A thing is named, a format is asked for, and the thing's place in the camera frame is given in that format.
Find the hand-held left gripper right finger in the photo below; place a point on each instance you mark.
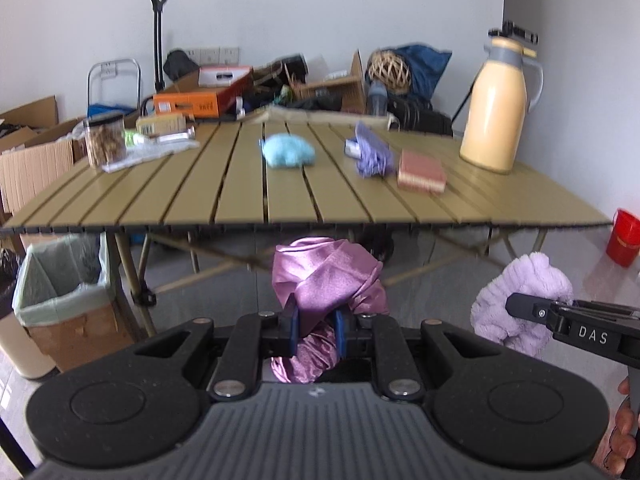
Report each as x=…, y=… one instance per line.
x=340, y=335

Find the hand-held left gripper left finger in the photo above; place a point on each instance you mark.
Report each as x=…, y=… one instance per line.
x=293, y=332

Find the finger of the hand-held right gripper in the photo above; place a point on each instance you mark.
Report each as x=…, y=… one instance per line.
x=530, y=310
x=610, y=309

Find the purple fluffy towel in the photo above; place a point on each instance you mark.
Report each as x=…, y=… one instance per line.
x=520, y=285

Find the pink satin cloth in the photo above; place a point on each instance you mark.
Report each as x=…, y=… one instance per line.
x=325, y=280

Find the light blue fluffy cloth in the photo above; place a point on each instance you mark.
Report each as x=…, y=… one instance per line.
x=287, y=152

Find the blue tissue packet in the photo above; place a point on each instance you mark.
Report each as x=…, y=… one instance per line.
x=351, y=147

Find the person's right hand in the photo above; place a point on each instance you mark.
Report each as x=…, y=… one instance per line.
x=620, y=440

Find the red bucket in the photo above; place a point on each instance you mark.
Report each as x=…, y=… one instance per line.
x=625, y=240

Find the tan folding table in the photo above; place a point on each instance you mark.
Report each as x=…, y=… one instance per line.
x=325, y=200

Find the pink sponge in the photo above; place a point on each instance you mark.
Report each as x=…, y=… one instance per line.
x=422, y=172

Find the purple cloth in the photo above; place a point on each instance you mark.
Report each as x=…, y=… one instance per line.
x=372, y=152

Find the yellow thermos jug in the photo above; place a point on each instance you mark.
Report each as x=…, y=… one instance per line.
x=492, y=120

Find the black suitcase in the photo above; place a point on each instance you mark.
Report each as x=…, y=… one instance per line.
x=425, y=120

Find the cardboard box with liner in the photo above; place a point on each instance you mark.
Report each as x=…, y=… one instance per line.
x=75, y=335

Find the silver foil packet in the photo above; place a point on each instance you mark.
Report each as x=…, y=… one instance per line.
x=175, y=135

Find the printed paper sheet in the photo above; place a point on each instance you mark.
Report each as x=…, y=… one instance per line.
x=145, y=155

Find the green plastic bag liner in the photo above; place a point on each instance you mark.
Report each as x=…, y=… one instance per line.
x=60, y=280

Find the grey water bottle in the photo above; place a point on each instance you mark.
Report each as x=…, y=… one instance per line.
x=376, y=97

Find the yellow cardboard packet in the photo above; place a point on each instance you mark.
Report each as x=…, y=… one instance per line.
x=160, y=124

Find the orange cardboard box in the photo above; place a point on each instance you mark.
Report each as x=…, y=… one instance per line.
x=200, y=102

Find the brown cardboard box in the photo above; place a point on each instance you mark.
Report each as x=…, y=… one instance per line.
x=357, y=85

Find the small green bottle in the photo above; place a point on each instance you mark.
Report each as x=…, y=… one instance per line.
x=132, y=137

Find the brown woven bag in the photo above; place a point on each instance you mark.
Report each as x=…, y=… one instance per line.
x=270, y=77

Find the dark blue bag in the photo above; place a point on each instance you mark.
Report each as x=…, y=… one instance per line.
x=430, y=70

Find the clear jar of nuts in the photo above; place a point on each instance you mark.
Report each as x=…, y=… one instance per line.
x=105, y=145

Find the black cylinder container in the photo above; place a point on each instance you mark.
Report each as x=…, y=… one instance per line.
x=296, y=66

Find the rattan ball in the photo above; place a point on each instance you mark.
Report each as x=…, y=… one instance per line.
x=389, y=71

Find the beige round bin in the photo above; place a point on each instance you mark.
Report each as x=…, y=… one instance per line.
x=20, y=355

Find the black tripod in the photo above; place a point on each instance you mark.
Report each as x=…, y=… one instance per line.
x=520, y=35

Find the blue box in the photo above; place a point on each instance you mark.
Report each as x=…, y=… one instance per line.
x=110, y=110

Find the black cloth bag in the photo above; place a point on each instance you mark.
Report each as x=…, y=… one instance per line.
x=180, y=65

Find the white plastic bag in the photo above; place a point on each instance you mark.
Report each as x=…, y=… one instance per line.
x=81, y=130

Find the silver folding trolley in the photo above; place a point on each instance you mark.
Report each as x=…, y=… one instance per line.
x=135, y=80

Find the open cardboard box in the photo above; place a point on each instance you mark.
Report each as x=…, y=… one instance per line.
x=30, y=115
x=35, y=175

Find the white wall socket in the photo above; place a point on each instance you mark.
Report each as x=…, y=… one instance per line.
x=194, y=54
x=230, y=54
x=210, y=54

